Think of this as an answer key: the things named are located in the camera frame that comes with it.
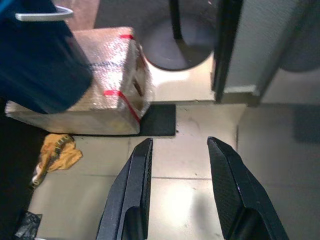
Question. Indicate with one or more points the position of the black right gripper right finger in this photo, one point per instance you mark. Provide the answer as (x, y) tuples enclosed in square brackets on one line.
[(240, 195)]

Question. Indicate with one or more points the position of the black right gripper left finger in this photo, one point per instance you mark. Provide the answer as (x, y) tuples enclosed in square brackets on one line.
[(130, 190)]

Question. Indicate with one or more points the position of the black floor mat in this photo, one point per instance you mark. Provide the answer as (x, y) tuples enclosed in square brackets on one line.
[(158, 120)]

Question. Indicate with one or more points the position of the yellow crumpled cloth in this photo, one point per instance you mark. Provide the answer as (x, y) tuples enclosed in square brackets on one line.
[(58, 155)]

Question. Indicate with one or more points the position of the black plastic bag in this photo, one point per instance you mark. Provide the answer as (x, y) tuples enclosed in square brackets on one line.
[(28, 225)]

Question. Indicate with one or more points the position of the bubble wrapped box red tape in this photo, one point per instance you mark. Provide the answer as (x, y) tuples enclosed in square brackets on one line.
[(110, 82)]

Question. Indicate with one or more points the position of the black standing fan white base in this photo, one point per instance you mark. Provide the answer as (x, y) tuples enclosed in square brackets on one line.
[(162, 50)]

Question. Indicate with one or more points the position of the black framed sliding door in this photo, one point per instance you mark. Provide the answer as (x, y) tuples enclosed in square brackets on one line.
[(225, 50)]

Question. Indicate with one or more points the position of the dark blue container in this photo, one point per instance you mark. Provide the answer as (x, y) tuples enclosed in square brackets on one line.
[(37, 62)]

